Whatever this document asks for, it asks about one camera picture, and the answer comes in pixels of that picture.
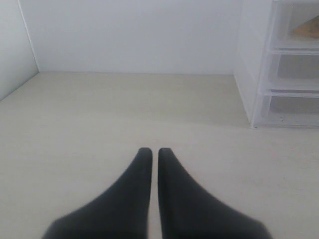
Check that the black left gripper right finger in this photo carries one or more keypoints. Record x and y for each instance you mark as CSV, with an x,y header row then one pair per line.
x,y
188,211

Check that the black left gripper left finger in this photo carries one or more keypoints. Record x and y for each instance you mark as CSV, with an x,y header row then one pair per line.
x,y
121,212

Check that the yellow sponge block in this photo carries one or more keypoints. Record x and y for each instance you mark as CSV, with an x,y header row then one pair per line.
x,y
308,29

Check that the white plastic drawer cabinet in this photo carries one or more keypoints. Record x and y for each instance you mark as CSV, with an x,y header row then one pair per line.
x,y
252,50

